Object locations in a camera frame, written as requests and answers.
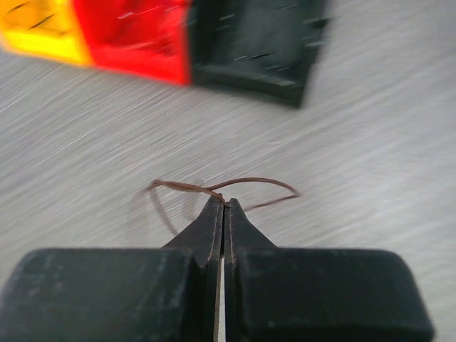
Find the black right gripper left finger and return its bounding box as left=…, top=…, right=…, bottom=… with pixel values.
left=1, top=199, right=224, bottom=341

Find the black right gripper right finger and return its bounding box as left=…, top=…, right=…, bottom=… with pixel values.
left=224, top=199, right=435, bottom=341

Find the brown cable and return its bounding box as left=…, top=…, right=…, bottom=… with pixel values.
left=144, top=177, right=301, bottom=236

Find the black plastic bin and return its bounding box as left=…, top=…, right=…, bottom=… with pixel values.
left=187, top=0, right=330, bottom=108

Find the red plastic bin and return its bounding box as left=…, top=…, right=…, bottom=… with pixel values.
left=73, top=0, right=192, bottom=86

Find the yellow plastic bin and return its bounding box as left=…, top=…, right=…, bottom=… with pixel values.
left=1, top=0, right=93, bottom=67

